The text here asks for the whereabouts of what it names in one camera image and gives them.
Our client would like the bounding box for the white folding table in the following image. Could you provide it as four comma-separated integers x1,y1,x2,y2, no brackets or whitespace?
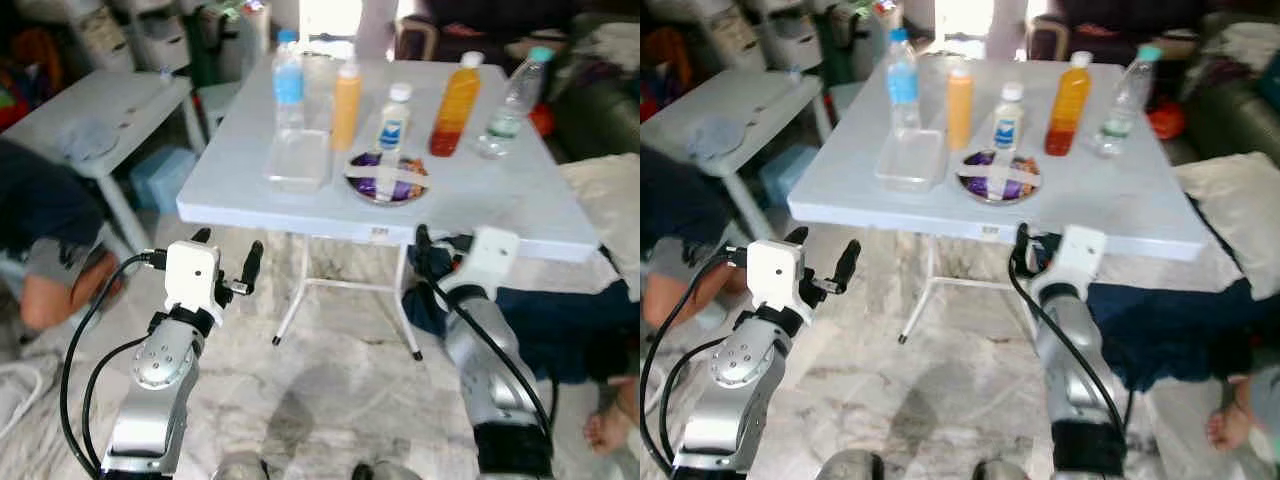
177,55,601,361
787,55,1233,347

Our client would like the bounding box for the light blue box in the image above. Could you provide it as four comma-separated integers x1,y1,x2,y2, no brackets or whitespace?
130,148,197,213
757,145,817,207

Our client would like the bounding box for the clear plastic container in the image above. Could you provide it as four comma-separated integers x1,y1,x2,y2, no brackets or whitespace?
875,128,946,193
264,130,332,194

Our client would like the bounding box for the small white drink bottle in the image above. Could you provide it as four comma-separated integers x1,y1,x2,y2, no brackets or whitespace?
992,82,1025,152
378,83,413,153

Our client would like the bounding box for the person in grey shorts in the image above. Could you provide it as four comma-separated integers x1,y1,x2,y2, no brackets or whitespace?
640,148,747,337
0,140,127,333

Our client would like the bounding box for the grey cloth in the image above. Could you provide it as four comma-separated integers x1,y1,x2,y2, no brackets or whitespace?
690,115,747,161
55,118,121,162

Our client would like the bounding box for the person in dark blue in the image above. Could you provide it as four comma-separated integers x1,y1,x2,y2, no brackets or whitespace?
1085,275,1280,453
403,245,641,456

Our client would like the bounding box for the large orange juice bottle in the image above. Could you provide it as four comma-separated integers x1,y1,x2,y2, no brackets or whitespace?
430,52,484,158
1044,50,1094,157

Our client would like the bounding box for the white side table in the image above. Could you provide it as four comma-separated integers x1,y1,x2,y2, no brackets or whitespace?
640,68,836,243
0,70,206,251

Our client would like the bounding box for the small orange juice bottle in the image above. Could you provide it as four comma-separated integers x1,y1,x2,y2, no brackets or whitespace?
945,58,974,151
331,60,362,153

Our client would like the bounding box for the teal cap clear bottle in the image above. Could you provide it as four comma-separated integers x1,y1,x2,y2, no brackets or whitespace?
1093,44,1164,158
477,46,554,159

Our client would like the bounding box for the cream pillow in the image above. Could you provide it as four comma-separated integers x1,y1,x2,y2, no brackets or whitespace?
558,155,641,301
1172,150,1280,301

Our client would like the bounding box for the blue label water bottle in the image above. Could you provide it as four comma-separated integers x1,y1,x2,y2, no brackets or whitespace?
273,30,306,137
887,28,921,137

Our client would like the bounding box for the dark green sofa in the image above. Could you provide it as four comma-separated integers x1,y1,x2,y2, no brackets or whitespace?
1185,10,1280,167
545,10,641,163

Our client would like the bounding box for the grey robot right leg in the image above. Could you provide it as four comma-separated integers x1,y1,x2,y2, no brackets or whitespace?
350,460,423,480
975,460,1043,480

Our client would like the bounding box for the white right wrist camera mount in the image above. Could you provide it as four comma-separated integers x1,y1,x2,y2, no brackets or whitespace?
1040,225,1109,292
455,227,520,297

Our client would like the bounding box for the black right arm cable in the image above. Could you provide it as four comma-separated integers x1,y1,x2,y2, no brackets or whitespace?
1008,255,1133,431
425,275,556,431

